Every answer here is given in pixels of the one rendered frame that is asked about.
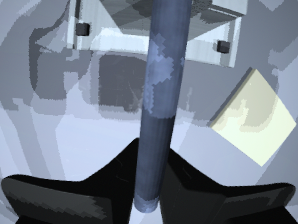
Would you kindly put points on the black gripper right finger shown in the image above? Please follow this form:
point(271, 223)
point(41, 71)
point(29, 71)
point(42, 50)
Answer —
point(190, 197)

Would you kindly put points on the blue-grey metal shaft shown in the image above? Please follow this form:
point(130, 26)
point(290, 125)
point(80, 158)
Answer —
point(168, 35)

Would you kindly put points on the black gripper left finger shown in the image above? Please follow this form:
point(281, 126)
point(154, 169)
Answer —
point(106, 197)

